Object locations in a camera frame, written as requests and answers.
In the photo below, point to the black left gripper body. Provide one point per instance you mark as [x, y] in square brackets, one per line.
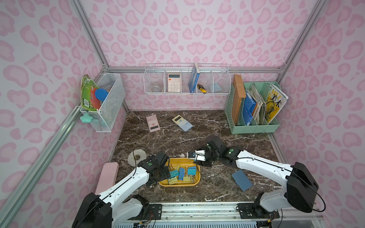
[164, 171]

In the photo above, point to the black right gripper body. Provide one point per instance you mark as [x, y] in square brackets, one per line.
[206, 157]

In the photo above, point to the yellow plastic storage box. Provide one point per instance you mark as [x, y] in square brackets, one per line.
[183, 163]

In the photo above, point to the yellow-green binder clip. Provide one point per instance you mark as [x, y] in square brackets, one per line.
[188, 179]

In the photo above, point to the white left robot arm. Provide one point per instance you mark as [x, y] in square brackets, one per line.
[119, 193]

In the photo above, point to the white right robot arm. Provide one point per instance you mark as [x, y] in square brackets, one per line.
[298, 187]

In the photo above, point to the white tape roll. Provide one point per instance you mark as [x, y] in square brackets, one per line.
[136, 156]

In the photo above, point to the pink calculator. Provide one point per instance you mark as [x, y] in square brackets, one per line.
[153, 123]

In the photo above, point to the yellow blue calculator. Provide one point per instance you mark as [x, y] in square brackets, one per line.
[182, 123]

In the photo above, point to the pink pencil case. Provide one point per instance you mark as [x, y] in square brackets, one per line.
[107, 177]

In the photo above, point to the green plastic file organizer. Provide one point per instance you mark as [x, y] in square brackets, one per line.
[259, 92]

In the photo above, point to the blue folder in organizer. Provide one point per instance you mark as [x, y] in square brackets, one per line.
[248, 108]

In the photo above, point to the brown clipboard in organizer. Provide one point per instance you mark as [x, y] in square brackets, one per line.
[239, 94]

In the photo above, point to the yellow black toy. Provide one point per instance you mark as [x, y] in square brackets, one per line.
[201, 88]

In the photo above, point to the blue book in basket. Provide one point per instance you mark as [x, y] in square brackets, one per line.
[194, 78]

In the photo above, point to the yellow magazine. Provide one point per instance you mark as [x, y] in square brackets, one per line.
[276, 100]

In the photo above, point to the white orange calculator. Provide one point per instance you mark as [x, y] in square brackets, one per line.
[174, 83]

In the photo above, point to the mint star toy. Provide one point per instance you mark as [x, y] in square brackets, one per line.
[86, 118]

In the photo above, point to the blue round disc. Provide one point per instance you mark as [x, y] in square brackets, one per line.
[101, 94]

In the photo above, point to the green snack package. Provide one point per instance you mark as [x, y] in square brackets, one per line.
[87, 94]

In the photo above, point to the white wire side basket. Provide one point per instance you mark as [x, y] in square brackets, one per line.
[104, 118]

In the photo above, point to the metal base rail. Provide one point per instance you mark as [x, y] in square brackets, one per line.
[198, 215]

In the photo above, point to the white wire wall basket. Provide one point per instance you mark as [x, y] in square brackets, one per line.
[215, 78]

